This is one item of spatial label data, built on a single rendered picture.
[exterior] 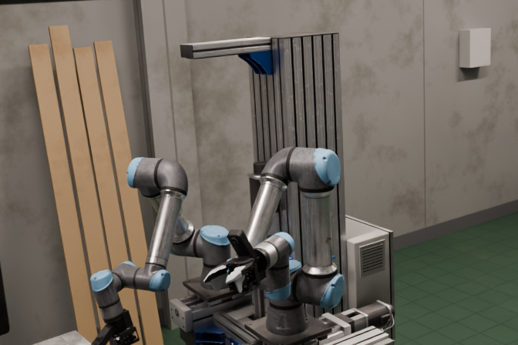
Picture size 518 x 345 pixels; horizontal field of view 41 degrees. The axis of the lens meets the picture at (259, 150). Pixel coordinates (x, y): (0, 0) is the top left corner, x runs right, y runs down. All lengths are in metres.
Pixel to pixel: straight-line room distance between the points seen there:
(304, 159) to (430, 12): 3.97
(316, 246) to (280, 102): 0.54
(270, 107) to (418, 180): 3.72
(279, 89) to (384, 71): 3.28
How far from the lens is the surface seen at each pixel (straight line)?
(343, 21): 5.41
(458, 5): 6.29
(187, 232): 2.81
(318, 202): 2.22
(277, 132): 2.51
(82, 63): 4.22
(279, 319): 2.43
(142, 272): 2.44
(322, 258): 2.29
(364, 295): 2.80
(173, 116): 4.52
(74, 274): 4.21
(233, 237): 1.89
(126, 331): 2.47
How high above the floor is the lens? 2.15
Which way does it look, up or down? 12 degrees down
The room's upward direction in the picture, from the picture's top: 3 degrees counter-clockwise
